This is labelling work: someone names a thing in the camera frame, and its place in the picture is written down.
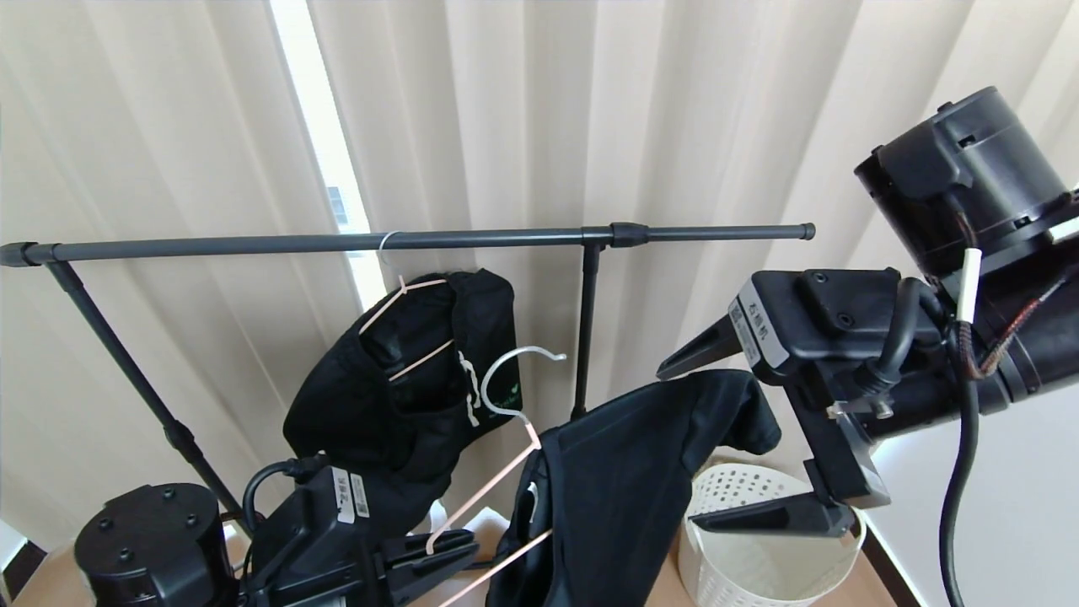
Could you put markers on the black short-sleeved shirt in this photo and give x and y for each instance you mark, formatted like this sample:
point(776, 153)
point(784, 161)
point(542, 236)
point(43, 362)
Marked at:
point(624, 489)

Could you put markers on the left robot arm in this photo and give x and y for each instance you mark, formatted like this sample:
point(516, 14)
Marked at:
point(152, 548)

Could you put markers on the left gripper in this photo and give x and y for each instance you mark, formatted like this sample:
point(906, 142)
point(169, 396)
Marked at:
point(362, 556)

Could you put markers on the beige curtain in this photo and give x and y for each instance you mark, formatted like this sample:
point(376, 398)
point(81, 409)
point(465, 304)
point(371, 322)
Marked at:
point(590, 101)

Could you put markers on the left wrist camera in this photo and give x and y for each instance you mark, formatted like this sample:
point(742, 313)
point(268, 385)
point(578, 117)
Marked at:
point(295, 523)

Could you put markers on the black clothes rack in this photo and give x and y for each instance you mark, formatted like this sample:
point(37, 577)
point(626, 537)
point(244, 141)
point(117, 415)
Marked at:
point(506, 239)

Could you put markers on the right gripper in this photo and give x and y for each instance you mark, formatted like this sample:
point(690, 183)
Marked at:
point(813, 375)

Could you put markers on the black shorts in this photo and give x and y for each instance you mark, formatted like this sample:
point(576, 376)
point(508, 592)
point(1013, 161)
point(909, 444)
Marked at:
point(362, 421)

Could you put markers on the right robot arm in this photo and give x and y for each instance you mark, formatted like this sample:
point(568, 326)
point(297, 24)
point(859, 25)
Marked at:
point(969, 169)

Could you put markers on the white laundry basket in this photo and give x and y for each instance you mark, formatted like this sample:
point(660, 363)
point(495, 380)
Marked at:
point(759, 573)

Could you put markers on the pink clothes hanger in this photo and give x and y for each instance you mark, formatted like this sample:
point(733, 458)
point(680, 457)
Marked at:
point(426, 283)
point(485, 388)

